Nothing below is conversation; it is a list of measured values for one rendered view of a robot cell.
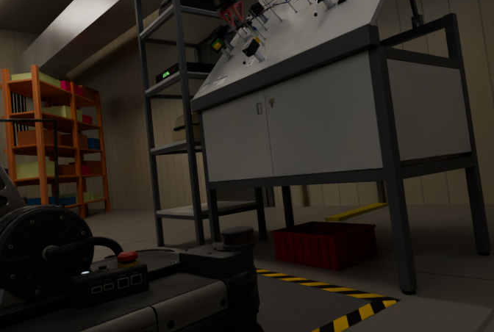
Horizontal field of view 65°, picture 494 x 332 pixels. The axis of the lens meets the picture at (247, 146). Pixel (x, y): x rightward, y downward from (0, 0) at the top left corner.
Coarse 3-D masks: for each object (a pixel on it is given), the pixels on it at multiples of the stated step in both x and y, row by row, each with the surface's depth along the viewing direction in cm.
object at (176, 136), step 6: (192, 114) 232; (180, 120) 240; (198, 120) 233; (174, 126) 244; (180, 126) 240; (198, 126) 232; (174, 132) 241; (180, 132) 235; (198, 132) 232; (174, 138) 241; (180, 138) 235; (198, 138) 233
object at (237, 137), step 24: (264, 96) 172; (216, 120) 204; (240, 120) 187; (264, 120) 173; (216, 144) 205; (240, 144) 188; (264, 144) 174; (216, 168) 207; (240, 168) 189; (264, 168) 175
